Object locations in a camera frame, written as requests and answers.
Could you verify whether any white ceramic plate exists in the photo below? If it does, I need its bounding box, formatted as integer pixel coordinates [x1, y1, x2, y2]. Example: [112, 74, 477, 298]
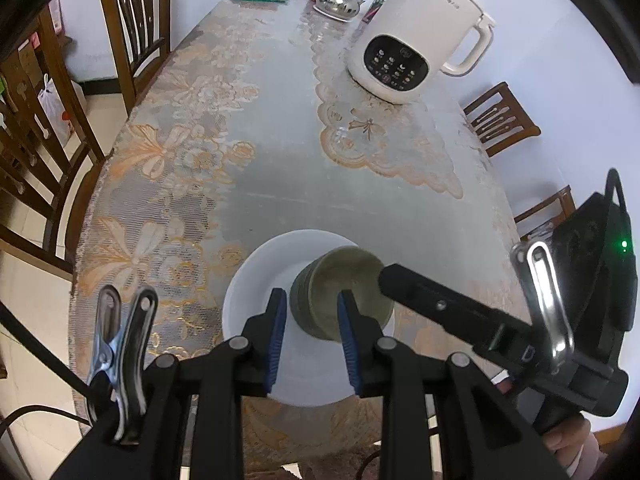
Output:
[221, 229, 397, 407]

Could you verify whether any person's right hand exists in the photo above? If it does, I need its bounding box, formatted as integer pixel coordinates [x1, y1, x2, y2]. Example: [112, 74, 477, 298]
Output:
[542, 412, 600, 472]

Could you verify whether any white plastic bag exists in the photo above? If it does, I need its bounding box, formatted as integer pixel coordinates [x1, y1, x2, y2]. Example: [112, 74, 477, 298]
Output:
[37, 74, 74, 147]

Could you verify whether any cream electric soy milk maker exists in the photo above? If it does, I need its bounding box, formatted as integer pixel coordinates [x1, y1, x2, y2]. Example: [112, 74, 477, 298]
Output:
[347, 0, 496, 106]

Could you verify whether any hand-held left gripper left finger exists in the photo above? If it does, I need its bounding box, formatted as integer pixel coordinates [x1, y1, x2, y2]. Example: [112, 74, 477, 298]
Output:
[50, 287, 289, 480]

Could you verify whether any dark wooden chair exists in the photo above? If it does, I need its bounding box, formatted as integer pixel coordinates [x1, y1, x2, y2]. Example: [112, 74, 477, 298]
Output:
[0, 5, 109, 275]
[462, 81, 542, 159]
[513, 185, 579, 241]
[88, 0, 172, 117]

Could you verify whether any metal spring clamp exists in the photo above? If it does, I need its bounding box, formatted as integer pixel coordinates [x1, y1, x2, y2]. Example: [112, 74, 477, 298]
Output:
[88, 285, 159, 447]
[510, 241, 576, 377]

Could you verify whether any orange-edged lace table runner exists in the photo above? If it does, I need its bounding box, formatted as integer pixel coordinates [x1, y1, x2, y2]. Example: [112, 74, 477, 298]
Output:
[299, 0, 466, 199]

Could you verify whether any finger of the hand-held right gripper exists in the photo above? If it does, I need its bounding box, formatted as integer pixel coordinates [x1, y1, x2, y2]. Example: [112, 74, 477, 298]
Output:
[377, 262, 539, 369]

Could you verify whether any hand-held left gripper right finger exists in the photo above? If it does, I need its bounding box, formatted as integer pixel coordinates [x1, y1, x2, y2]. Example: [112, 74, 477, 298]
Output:
[336, 290, 569, 480]

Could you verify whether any dark utensil holder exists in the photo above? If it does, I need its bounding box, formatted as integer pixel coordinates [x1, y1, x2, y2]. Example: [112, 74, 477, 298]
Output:
[360, 0, 386, 24]

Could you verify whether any black cable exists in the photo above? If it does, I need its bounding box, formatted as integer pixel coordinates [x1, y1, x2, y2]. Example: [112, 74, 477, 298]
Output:
[603, 167, 634, 227]
[0, 304, 97, 437]

